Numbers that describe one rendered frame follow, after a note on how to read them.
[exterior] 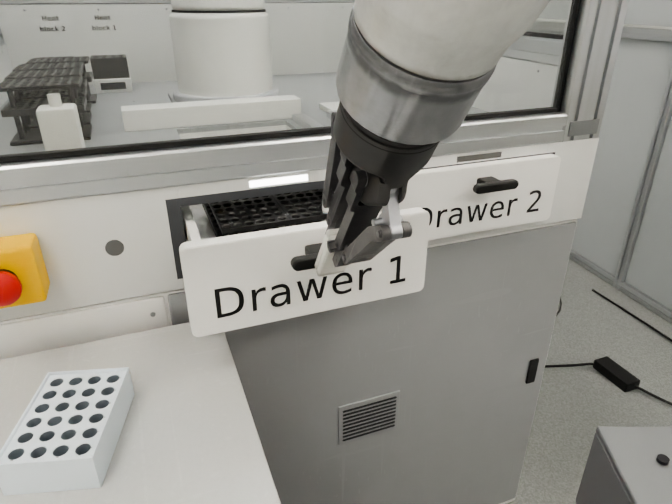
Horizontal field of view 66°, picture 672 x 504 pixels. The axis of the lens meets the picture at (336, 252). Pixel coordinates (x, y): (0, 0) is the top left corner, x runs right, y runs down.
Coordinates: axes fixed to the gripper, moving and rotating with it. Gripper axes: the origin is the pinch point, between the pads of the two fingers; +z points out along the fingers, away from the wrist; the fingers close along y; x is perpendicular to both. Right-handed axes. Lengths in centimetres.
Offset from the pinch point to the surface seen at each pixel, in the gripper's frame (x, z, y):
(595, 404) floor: -105, 102, -17
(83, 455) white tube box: 25.6, 8.2, -11.4
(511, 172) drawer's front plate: -36.5, 12.3, 14.7
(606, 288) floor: -165, 133, 27
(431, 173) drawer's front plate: -22.2, 11.1, 15.6
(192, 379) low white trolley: 15.2, 17.5, -4.2
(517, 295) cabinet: -44, 34, 2
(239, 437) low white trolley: 12.0, 11.5, -12.9
